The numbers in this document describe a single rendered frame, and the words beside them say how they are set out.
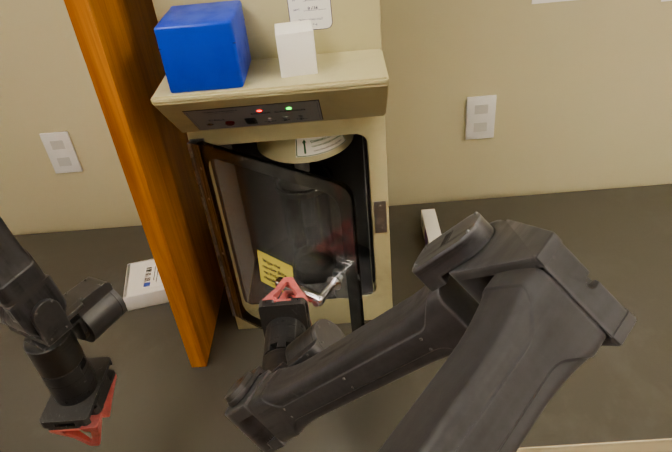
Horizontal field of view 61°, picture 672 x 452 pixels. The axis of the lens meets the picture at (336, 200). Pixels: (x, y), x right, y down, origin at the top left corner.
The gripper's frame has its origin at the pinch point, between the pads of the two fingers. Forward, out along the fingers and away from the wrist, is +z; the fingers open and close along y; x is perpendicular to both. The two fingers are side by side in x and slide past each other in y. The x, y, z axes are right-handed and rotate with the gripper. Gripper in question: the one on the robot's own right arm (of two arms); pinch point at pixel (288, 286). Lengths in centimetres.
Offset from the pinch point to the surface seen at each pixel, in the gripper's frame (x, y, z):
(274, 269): 3.1, -2.7, 7.4
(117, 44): 19.9, 36.1, 12.7
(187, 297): 19.8, -8.9, 8.8
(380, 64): -16.4, 31.0, 9.7
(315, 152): -5.4, 13.1, 18.3
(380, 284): -15.1, -16.3, 16.2
